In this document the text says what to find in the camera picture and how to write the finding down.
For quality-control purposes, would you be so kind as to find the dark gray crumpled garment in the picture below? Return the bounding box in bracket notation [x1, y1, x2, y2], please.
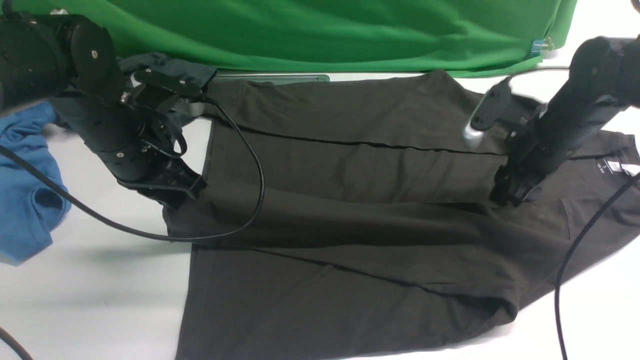
[118, 52, 218, 91]

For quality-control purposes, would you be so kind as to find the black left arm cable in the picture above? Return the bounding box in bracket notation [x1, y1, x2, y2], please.
[0, 97, 266, 243]

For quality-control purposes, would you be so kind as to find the blue t-shirt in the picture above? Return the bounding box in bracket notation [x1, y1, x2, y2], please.
[0, 102, 72, 264]

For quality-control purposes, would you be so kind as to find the blue binder clip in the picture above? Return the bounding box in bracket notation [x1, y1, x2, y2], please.
[529, 37, 554, 57]

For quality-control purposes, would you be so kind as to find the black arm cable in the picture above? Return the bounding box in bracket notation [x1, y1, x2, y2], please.
[554, 172, 640, 360]
[0, 97, 266, 243]

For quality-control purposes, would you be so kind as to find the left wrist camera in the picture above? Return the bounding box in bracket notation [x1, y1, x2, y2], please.
[126, 68, 205, 117]

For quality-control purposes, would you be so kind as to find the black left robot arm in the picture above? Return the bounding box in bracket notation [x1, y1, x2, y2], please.
[1, 0, 206, 209]

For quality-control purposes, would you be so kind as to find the gray long-sleeve top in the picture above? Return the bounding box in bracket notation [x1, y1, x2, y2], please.
[175, 71, 639, 360]

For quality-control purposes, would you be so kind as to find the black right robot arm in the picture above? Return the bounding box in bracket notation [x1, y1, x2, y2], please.
[489, 36, 640, 207]

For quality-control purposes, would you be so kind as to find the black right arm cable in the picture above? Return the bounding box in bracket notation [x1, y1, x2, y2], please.
[554, 172, 640, 360]

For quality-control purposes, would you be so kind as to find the green backdrop cloth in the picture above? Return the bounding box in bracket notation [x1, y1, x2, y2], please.
[13, 0, 577, 78]

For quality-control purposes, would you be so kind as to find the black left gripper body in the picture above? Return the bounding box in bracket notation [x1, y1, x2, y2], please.
[118, 160, 207, 210]

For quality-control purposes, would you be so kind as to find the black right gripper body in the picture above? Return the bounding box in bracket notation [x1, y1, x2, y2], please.
[489, 145, 546, 207]

